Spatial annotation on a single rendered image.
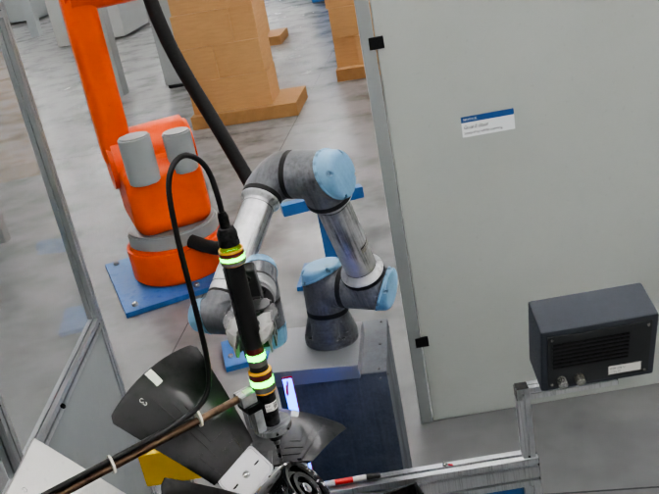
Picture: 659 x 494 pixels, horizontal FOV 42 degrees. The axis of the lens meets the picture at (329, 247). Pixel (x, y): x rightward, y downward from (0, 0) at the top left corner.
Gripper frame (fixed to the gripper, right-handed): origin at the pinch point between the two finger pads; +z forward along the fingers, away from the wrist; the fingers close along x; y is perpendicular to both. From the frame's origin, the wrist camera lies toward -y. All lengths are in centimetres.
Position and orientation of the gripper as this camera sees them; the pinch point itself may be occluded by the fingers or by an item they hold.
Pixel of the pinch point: (248, 337)
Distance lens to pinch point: 149.4
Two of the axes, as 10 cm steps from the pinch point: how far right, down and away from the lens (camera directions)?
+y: 1.7, 9.1, 3.8
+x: -9.8, 1.7, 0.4
